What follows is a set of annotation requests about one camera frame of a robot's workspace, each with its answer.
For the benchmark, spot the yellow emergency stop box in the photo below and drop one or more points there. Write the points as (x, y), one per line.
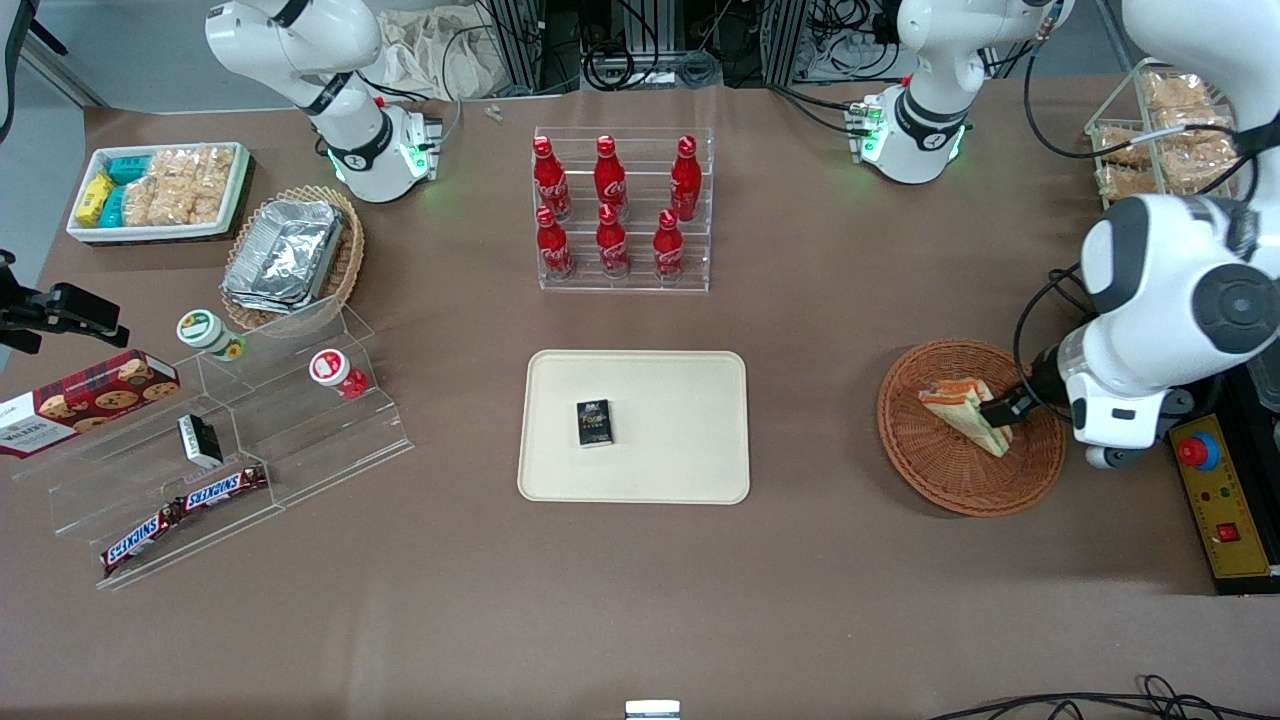
(1225, 500)

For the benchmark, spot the small black card box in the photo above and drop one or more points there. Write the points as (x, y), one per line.
(594, 424)

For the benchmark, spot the white device edge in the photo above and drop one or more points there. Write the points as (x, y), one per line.
(652, 711)

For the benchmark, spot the teal snack packet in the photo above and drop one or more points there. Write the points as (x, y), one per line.
(113, 208)
(128, 169)

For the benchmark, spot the wrapped cracker pack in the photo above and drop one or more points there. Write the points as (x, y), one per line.
(1122, 145)
(1175, 92)
(1190, 122)
(1125, 183)
(1195, 165)

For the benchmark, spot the beige plastic tray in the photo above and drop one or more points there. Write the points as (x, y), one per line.
(670, 440)

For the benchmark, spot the white rectangular snack tray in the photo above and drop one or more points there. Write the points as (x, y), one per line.
(90, 232)

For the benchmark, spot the round brown wicker basket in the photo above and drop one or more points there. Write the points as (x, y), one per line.
(940, 470)

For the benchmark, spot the clear acrylic bottle rack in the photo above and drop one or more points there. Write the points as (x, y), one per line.
(640, 270)

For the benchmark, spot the black and white small box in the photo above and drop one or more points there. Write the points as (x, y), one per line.
(200, 440)

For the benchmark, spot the red cola bottle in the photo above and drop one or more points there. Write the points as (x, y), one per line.
(612, 245)
(668, 250)
(554, 248)
(610, 180)
(550, 180)
(686, 182)

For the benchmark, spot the clear rice cracker bag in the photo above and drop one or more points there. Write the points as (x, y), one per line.
(158, 195)
(212, 185)

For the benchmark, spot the aluminium foil container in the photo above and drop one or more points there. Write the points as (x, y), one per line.
(285, 255)

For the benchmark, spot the black machine housing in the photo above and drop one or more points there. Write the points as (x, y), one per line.
(1265, 450)

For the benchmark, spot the aluminium frame post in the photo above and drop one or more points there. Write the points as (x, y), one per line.
(520, 45)

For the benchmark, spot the clear acrylic stepped shelf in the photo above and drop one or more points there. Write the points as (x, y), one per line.
(320, 440)

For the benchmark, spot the white cloth bag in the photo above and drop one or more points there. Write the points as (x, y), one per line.
(430, 55)

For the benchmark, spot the yellow snack packet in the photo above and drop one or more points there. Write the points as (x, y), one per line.
(94, 200)

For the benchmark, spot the red lid cup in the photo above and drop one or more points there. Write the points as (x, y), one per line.
(330, 368)

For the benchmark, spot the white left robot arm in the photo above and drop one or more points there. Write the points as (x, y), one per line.
(1170, 290)

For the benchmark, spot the red tartan cookie box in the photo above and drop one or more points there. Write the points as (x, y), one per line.
(90, 400)

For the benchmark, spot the oval light wicker basket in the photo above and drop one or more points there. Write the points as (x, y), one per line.
(348, 255)

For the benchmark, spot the green lid cup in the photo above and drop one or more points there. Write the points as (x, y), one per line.
(205, 332)

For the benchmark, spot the snickers chocolate bar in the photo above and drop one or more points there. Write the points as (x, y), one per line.
(140, 540)
(222, 488)

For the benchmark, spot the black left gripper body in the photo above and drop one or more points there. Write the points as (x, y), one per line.
(1043, 383)

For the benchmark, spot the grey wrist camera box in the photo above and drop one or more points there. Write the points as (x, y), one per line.
(1115, 458)

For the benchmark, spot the black camera clamp mount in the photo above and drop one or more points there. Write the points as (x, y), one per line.
(70, 308)

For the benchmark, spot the triangle sandwich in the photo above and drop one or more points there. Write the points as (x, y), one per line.
(958, 408)

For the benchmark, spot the black chair part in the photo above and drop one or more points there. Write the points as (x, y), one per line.
(12, 60)

